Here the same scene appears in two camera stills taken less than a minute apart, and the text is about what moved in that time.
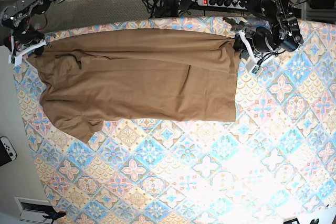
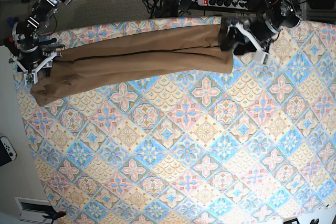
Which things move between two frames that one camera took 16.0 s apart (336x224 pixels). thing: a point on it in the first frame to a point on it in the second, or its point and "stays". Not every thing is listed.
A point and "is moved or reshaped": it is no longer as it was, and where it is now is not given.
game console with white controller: x=8 y=152 stays
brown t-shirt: x=88 y=76 is moved or reshaped
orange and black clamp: x=55 y=215 stays
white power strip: x=220 y=2 stays
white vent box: x=32 y=210 stays
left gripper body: x=23 y=42 to x=33 y=60
